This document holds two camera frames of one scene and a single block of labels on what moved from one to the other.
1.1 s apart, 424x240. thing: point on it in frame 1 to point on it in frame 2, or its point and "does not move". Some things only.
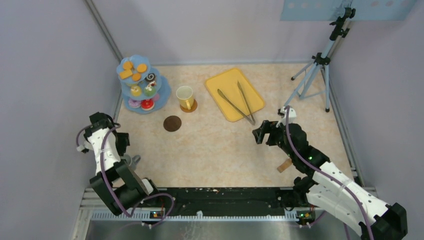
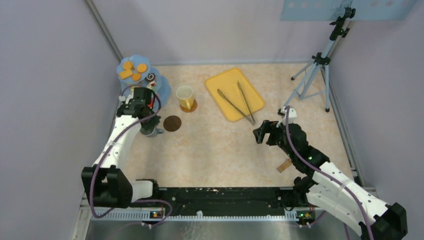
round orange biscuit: x=136 y=77 does not move
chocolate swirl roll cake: x=150 y=77 does not move
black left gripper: x=123 y=139 to x=154 y=121
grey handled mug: x=132 y=162 to x=151 y=132
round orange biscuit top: x=141 y=68 does not move
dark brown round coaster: x=172 y=123 does not move
